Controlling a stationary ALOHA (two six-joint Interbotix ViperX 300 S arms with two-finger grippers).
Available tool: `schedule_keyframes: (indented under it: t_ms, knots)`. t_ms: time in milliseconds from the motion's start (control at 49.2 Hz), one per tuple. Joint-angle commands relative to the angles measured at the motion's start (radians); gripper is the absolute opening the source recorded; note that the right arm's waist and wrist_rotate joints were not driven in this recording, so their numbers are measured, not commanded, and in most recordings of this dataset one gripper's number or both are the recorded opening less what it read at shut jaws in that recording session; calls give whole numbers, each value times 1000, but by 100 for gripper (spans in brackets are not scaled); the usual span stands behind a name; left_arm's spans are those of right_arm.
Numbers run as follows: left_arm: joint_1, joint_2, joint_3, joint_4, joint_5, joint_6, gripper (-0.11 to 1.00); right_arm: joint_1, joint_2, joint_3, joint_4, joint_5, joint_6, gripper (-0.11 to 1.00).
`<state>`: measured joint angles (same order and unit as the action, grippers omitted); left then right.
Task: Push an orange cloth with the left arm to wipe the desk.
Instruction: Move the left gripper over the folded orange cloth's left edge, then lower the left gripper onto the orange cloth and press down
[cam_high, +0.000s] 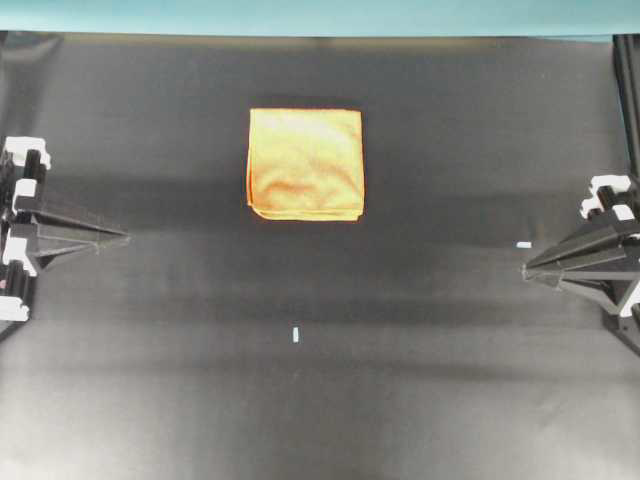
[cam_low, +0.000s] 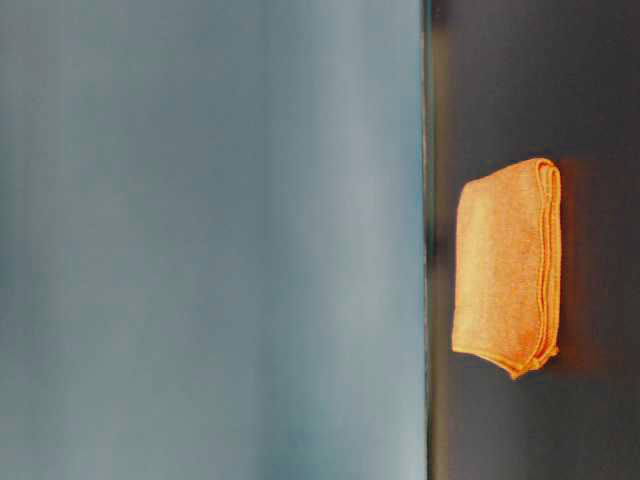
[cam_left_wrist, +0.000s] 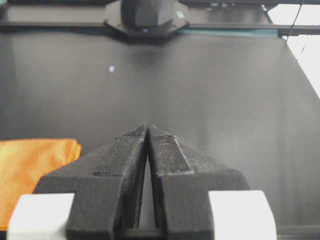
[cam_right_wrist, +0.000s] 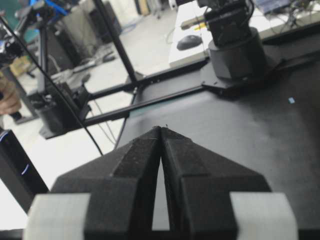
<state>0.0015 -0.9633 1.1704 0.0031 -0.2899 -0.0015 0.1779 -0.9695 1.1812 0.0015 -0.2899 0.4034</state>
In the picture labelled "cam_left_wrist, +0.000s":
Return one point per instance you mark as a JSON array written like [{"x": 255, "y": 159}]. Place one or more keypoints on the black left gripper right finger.
[{"x": 181, "y": 181}]

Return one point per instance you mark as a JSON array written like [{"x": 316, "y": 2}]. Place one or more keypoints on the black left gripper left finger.
[{"x": 107, "y": 184}]

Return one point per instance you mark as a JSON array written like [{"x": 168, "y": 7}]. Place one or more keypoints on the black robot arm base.
[{"x": 146, "y": 18}]

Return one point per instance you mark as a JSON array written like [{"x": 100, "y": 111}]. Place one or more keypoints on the orange cloth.
[{"x": 24, "y": 161}]

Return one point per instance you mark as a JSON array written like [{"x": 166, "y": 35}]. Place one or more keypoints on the black aluminium frame rail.
[{"x": 281, "y": 30}]

